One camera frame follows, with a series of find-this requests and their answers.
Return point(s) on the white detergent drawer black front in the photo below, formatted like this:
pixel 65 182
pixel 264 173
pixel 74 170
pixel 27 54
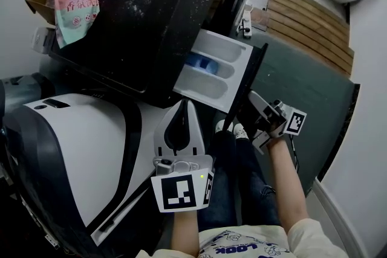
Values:
pixel 211 84

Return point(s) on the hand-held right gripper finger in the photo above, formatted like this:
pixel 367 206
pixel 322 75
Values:
pixel 257 122
pixel 258 101

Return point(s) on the white power strip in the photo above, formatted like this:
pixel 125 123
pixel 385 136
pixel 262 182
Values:
pixel 245 25

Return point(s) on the person's left forearm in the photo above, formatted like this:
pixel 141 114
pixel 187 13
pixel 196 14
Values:
pixel 185 232

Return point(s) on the person's left white shoe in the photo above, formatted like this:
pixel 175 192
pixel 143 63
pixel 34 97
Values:
pixel 220 126

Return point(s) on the person's white shoe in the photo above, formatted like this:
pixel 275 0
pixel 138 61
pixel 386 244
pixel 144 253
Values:
pixel 240 131
pixel 220 126

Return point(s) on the person's right forearm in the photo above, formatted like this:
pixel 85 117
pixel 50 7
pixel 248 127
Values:
pixel 287 187

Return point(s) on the person's blue jeans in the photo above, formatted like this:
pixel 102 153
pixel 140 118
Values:
pixel 223 190

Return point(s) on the white and black appliance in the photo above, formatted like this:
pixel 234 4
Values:
pixel 90 136

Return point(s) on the person's right white shoe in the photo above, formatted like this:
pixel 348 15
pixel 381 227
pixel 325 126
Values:
pixel 240 131

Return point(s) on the person's cream printed shirt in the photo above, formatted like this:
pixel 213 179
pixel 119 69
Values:
pixel 242 241

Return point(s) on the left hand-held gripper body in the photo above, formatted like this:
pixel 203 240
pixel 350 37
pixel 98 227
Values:
pixel 178 191

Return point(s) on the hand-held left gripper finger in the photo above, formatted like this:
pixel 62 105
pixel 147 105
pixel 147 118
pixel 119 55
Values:
pixel 199 142
pixel 158 145

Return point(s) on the dark green floor mat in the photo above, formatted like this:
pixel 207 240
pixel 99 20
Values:
pixel 302 99

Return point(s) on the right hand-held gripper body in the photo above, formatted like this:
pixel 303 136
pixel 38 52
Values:
pixel 295 124

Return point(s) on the black front-load washing machine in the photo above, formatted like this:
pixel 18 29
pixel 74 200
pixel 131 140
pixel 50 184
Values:
pixel 145 24

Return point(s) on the white plastic box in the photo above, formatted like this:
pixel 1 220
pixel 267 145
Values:
pixel 42 39

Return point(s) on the pink and green detergent pouch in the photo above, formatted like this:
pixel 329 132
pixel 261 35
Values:
pixel 75 18

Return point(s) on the grey rounded appliance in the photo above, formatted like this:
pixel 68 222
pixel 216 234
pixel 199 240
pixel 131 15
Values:
pixel 24 87

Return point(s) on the wooden slatted floor mat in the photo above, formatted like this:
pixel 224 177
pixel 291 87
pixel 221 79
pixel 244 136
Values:
pixel 308 27

